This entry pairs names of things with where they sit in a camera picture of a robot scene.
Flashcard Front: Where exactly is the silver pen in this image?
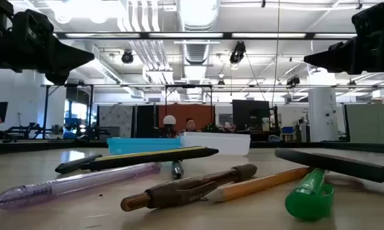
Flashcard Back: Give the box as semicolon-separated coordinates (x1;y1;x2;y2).
171;160;185;180

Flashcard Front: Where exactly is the clear purple pen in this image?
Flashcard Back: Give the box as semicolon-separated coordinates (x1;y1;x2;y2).
0;162;162;211

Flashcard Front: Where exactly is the white translucent supply box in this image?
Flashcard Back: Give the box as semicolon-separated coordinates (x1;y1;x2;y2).
180;132;252;157

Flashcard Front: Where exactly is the white column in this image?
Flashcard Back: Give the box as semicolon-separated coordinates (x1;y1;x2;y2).
308;88;339;142

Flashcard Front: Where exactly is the green pen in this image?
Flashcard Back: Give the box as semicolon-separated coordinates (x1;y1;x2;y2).
284;168;335;221

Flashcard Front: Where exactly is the brown mechanical pencil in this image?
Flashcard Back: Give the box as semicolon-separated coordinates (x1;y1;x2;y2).
120;164;258;212

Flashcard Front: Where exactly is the black pen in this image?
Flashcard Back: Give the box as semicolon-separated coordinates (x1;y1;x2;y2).
274;148;384;185

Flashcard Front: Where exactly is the grey partition wall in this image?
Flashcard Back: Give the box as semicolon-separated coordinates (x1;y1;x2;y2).
344;103;384;143

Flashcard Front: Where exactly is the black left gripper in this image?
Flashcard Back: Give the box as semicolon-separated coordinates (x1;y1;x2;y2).
0;0;95;86

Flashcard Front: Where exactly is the long black pencil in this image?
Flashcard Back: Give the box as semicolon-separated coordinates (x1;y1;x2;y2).
80;146;220;172

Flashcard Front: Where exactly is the orange partition wall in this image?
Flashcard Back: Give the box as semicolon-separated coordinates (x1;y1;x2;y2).
158;103;215;134

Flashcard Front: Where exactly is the short black marker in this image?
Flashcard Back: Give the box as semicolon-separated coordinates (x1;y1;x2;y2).
54;154;103;175

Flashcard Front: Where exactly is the black overhead frame bar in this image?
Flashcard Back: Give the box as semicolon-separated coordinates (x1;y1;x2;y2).
52;31;358;40

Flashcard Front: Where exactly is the blue translucent box lid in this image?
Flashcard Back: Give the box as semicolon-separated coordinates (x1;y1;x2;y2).
107;137;183;156

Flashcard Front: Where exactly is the black monitor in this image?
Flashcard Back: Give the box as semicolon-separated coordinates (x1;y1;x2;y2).
232;99;271;132

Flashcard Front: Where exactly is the orange wooden pencil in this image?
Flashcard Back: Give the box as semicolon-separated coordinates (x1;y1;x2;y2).
204;166;314;203

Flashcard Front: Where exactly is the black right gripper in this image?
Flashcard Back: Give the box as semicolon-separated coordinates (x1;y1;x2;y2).
303;0;384;75

